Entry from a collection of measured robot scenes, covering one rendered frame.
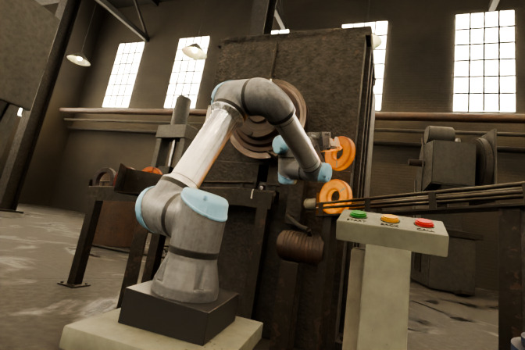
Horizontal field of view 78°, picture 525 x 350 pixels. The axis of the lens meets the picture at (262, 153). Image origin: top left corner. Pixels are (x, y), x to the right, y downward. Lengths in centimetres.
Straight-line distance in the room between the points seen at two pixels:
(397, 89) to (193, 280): 797
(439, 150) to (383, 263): 505
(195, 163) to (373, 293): 54
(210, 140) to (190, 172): 11
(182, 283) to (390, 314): 46
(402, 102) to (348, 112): 649
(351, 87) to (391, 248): 124
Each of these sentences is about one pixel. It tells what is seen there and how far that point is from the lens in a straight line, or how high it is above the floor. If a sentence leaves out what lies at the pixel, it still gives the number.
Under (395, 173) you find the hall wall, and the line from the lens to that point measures 781.
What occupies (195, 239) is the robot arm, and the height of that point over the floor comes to 49.
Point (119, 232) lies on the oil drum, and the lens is 437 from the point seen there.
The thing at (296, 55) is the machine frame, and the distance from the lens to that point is 209.
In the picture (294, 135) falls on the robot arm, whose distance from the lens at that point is 104.
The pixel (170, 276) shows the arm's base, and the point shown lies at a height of 41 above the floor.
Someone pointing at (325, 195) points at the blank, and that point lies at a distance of 147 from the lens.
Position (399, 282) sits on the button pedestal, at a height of 47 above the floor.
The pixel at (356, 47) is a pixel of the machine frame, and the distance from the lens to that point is 204.
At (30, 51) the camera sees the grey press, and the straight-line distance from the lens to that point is 395.
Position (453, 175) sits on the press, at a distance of 581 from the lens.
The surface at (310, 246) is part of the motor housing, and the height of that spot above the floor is 48.
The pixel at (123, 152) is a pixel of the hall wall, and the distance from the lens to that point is 1117.
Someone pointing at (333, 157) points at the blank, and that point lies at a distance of 149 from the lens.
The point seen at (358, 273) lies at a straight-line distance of 98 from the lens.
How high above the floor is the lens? 54
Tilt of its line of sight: 12 degrees up
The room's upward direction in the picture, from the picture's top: 9 degrees clockwise
